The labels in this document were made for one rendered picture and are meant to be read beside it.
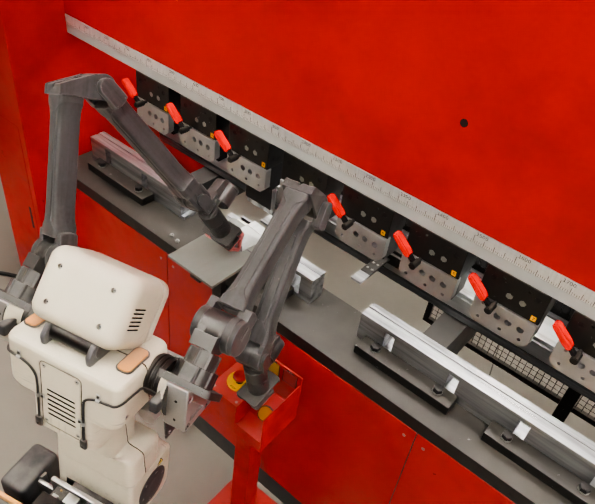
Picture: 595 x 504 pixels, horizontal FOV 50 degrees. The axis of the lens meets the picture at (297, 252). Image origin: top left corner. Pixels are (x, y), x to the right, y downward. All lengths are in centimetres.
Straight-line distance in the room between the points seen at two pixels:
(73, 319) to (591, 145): 100
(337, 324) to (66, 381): 85
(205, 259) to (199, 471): 100
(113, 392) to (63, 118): 59
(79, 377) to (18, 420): 152
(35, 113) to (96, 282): 121
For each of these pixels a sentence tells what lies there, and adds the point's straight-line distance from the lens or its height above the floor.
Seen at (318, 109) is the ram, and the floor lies 150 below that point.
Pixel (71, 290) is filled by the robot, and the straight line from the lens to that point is 126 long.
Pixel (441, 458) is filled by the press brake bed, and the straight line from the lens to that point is 175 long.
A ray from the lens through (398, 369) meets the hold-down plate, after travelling 176.
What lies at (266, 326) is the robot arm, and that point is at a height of 112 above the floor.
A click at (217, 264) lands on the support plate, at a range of 182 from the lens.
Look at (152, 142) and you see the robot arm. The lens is 156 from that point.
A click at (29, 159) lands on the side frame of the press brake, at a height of 93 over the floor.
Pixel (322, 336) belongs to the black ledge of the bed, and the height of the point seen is 88.
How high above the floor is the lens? 221
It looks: 40 degrees down
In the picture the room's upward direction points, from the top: 8 degrees clockwise
